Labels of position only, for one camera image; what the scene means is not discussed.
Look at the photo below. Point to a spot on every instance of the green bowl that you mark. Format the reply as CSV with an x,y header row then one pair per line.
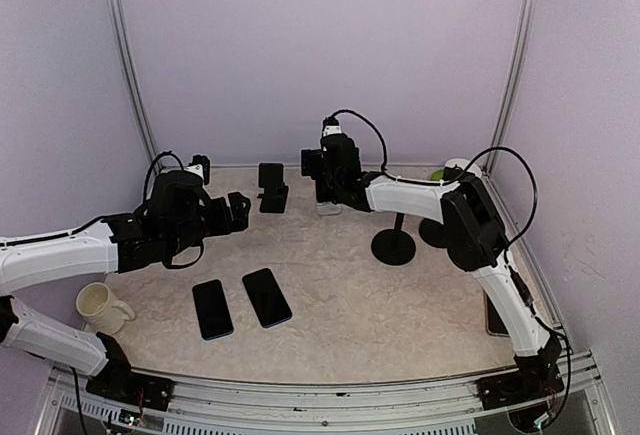
x,y
437,175

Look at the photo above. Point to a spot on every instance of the black phone blue edge right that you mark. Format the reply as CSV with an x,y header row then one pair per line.
x,y
266,297

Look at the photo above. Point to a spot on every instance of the black round-base stand rear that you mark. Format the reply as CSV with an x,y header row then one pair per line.
x,y
433,233

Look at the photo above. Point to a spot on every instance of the right aluminium corner post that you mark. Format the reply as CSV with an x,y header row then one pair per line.
x,y
516,67

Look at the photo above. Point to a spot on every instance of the left aluminium corner post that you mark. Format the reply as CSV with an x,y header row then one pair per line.
x,y
118,20

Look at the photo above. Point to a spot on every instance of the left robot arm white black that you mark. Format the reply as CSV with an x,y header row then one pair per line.
x,y
176,214

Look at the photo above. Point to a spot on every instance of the aluminium corner post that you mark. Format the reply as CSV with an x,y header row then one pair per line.
x,y
516,67
118,20

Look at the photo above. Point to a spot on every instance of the cream ceramic mug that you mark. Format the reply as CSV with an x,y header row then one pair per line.
x,y
102,310

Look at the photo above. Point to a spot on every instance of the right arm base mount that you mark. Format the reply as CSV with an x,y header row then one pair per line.
x,y
536,377

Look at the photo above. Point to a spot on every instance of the black folding phone stand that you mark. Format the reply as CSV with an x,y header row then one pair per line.
x,y
275,191

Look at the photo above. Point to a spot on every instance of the black round-base stand front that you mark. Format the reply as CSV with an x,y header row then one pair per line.
x,y
394,246

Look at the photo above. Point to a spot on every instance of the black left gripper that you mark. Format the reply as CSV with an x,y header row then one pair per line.
x,y
224,225

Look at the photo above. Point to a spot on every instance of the aluminium front rail frame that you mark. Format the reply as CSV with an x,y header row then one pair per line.
x,y
448,404

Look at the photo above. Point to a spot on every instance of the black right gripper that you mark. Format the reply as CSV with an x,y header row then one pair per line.
x,y
310,158

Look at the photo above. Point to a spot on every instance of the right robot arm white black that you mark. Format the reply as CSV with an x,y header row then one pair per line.
x,y
472,230

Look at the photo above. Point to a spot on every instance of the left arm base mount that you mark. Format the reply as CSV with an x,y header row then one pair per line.
x,y
117,381

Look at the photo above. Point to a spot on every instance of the white folding phone stand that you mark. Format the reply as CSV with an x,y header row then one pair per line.
x,y
328,208

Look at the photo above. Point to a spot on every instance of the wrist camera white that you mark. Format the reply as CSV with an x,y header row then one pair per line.
x,y
200,165
331,126

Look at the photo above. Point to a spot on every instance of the black round-base stand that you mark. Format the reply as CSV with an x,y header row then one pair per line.
x,y
433,233
394,246

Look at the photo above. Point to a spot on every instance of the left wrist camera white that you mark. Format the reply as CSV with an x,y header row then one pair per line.
x,y
200,165

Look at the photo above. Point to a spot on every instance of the black phone blue edge left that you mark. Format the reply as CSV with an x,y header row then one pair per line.
x,y
212,310

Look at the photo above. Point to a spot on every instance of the black phone blue edge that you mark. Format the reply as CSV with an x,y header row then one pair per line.
x,y
212,310
266,297

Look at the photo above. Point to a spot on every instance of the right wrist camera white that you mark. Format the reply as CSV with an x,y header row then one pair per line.
x,y
331,126

